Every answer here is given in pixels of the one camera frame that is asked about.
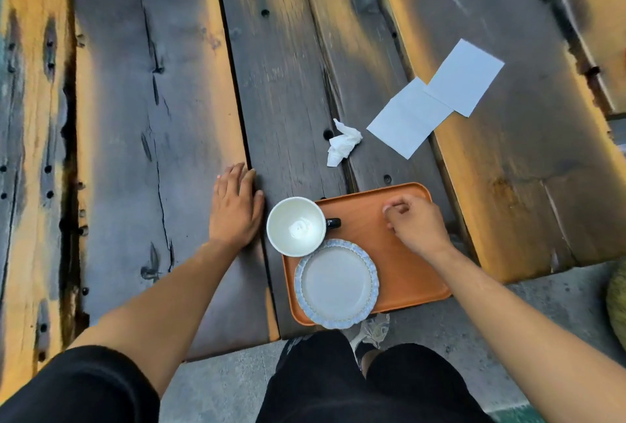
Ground person's right hand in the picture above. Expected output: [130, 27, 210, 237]
[382, 194, 454, 257]

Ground person's left hand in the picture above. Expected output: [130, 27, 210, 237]
[209, 163, 265, 250]

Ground person's left forearm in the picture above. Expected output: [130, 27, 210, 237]
[68, 237, 248, 399]

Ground person's right forearm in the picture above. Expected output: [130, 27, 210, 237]
[427, 241, 626, 423]

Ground orange wooden tray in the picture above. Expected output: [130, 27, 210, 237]
[282, 182, 452, 327]

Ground crumpled white tissue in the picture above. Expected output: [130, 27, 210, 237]
[327, 119, 364, 168]

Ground white paper napkin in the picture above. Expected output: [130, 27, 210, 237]
[424, 39, 505, 118]
[366, 77, 455, 160]

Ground grey plate with scalloped rim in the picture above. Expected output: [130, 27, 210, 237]
[294, 239, 380, 330]

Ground white sneaker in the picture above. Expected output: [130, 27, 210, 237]
[342, 313, 390, 356]

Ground black shorts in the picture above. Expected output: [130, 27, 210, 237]
[256, 330, 492, 423]

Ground green woven object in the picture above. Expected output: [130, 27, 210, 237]
[606, 270, 626, 340]

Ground black shirt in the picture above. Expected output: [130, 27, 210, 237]
[0, 345, 161, 423]

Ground white cup with black handle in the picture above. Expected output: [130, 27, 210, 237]
[266, 197, 342, 258]

